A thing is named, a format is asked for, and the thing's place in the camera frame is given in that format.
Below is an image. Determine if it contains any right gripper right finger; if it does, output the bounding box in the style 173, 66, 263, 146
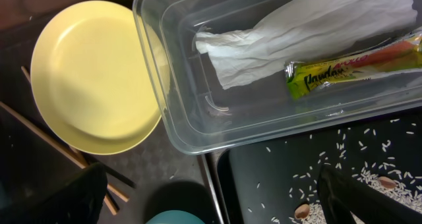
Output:
317, 165, 421, 224

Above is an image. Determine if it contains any green snack wrapper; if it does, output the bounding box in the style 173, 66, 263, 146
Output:
284, 28, 421, 99

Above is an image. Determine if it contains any light blue bowl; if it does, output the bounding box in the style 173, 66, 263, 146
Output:
146, 210, 204, 224

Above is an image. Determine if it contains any dark brown serving tray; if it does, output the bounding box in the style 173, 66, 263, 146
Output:
1, 0, 218, 223

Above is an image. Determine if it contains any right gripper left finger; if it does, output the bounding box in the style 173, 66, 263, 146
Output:
1, 163, 107, 224

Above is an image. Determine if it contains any rice and peanut pile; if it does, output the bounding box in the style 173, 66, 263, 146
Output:
247, 118, 422, 224

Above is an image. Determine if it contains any white paper napkin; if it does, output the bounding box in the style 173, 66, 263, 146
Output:
195, 0, 418, 90

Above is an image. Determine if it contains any wooden chopstick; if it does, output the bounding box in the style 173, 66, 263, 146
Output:
0, 101, 130, 204
21, 66, 119, 215

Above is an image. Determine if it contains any yellow plate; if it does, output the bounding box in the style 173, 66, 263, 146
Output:
30, 0, 161, 155

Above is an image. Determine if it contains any clear plastic bin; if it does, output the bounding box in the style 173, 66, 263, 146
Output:
133, 0, 421, 154

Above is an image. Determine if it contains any black plastic tray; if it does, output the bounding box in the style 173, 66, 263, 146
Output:
216, 113, 422, 224

